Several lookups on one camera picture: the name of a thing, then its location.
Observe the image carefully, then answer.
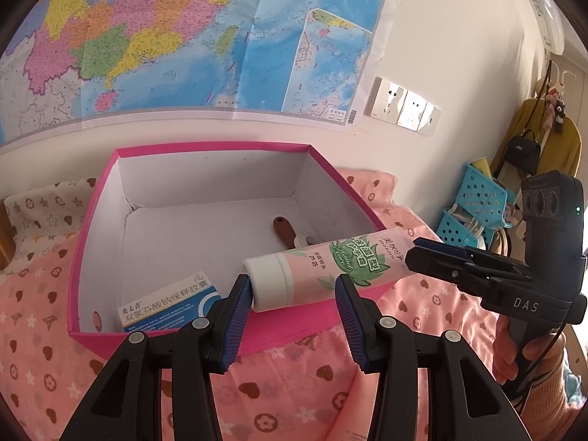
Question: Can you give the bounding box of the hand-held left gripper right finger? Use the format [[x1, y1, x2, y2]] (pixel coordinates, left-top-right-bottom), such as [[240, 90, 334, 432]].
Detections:
[[334, 274, 529, 441]]

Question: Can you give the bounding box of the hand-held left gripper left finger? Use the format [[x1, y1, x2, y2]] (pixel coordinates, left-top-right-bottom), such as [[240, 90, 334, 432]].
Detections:
[[60, 274, 254, 441]]

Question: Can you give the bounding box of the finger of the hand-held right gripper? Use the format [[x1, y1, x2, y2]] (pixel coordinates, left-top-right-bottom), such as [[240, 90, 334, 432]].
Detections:
[[404, 246, 534, 300], [411, 237, 530, 273]]

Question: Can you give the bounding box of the pink cardboard box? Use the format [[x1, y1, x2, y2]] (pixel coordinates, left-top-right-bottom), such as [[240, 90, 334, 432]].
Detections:
[[67, 143, 403, 358]]

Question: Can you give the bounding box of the pink and white cream tube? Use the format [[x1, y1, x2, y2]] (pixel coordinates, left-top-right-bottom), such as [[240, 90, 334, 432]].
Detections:
[[242, 228, 416, 314]]

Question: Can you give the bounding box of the white and blue medicine box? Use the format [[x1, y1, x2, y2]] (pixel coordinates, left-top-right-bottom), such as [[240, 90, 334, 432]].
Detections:
[[118, 272, 224, 333]]

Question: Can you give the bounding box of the brown handled brush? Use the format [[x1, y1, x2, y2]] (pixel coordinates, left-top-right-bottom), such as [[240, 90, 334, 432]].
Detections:
[[273, 215, 319, 250]]

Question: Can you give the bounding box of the person's right forearm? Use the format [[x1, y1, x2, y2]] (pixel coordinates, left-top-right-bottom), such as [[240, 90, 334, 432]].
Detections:
[[517, 349, 582, 441]]

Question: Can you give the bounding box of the person's right hand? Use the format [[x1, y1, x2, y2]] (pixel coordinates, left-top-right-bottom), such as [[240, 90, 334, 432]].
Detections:
[[491, 318, 570, 393]]

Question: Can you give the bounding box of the blue plastic basket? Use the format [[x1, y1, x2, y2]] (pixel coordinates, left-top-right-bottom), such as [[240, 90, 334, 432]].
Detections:
[[456, 162, 509, 222], [435, 209, 498, 251]]

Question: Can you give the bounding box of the black handbag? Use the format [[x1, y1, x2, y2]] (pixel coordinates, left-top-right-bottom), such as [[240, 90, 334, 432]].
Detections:
[[505, 129, 543, 170]]

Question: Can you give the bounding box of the yellow coat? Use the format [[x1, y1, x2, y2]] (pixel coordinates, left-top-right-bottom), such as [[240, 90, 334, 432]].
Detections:
[[491, 98, 582, 181]]

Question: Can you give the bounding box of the plush toy pendant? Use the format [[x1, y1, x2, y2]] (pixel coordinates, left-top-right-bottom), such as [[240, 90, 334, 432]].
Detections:
[[542, 83, 571, 135]]

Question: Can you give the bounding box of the pink patterned bed sheet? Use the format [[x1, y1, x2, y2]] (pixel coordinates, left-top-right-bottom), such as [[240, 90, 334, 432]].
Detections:
[[0, 169, 588, 441]]

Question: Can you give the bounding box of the white air conditioner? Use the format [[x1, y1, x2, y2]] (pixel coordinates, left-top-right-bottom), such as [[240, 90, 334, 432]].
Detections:
[[523, 0, 569, 54]]

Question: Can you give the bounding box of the white patterned pillow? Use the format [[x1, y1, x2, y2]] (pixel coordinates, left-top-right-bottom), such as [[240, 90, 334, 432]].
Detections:
[[4, 176, 100, 240]]

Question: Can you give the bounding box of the wooden headboard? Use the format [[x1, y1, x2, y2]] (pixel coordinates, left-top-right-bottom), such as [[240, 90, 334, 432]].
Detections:
[[0, 199, 12, 273]]

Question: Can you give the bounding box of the white wall socket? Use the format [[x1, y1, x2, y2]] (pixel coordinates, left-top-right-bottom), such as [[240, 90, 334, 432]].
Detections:
[[397, 89, 431, 130], [364, 76, 408, 118], [418, 101, 442, 137]]

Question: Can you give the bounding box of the colourful wall map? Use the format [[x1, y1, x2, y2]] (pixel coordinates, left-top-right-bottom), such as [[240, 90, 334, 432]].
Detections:
[[0, 0, 397, 148]]

